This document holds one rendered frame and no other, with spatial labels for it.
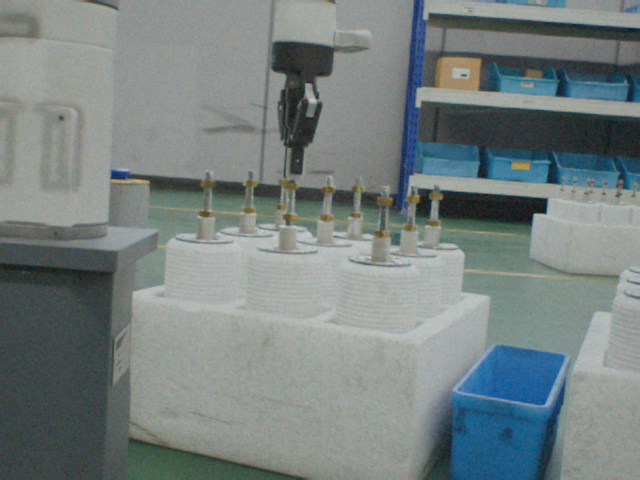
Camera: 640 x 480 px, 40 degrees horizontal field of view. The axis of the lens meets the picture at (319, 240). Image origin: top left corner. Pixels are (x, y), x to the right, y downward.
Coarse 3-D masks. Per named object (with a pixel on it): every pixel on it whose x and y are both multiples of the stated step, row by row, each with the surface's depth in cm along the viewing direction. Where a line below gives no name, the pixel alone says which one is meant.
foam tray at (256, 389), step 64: (192, 320) 104; (256, 320) 101; (320, 320) 102; (448, 320) 108; (192, 384) 105; (256, 384) 101; (320, 384) 98; (384, 384) 95; (448, 384) 109; (192, 448) 105; (256, 448) 102; (320, 448) 99; (384, 448) 96
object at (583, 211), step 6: (588, 180) 315; (588, 192) 315; (582, 198) 316; (588, 198) 315; (576, 204) 314; (582, 204) 312; (588, 204) 312; (594, 204) 313; (576, 210) 314; (582, 210) 312; (588, 210) 312; (594, 210) 312; (570, 216) 317; (576, 216) 314; (582, 216) 312; (588, 216) 312; (594, 216) 313; (576, 222) 314; (582, 222) 312; (588, 222) 312; (594, 222) 313
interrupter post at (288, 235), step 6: (282, 228) 106; (288, 228) 106; (294, 228) 106; (282, 234) 106; (288, 234) 106; (294, 234) 106; (282, 240) 106; (288, 240) 106; (294, 240) 106; (282, 246) 106; (288, 246) 106; (294, 246) 106
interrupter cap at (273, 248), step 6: (258, 246) 106; (264, 246) 107; (270, 246) 108; (276, 246) 109; (300, 246) 109; (306, 246) 109; (276, 252) 103; (282, 252) 103; (288, 252) 103; (294, 252) 103; (300, 252) 104; (306, 252) 104; (312, 252) 105
